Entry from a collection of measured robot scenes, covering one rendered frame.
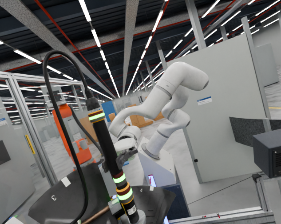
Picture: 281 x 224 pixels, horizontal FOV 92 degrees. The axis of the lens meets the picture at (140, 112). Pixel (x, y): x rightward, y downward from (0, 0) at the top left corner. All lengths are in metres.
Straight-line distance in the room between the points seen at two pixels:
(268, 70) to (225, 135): 8.53
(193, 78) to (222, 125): 1.75
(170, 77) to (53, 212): 0.61
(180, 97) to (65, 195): 0.72
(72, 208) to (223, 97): 2.18
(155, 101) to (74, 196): 0.44
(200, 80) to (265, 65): 9.91
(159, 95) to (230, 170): 2.26
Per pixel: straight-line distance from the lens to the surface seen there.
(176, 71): 0.62
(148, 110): 0.59
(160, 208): 0.67
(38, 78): 1.42
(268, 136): 0.92
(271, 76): 10.81
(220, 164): 2.61
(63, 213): 0.55
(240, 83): 2.43
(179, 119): 1.03
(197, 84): 0.74
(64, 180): 0.57
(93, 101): 0.40
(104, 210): 0.48
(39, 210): 0.57
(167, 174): 1.14
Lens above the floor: 1.62
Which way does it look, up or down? 5 degrees down
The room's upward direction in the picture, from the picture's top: 18 degrees counter-clockwise
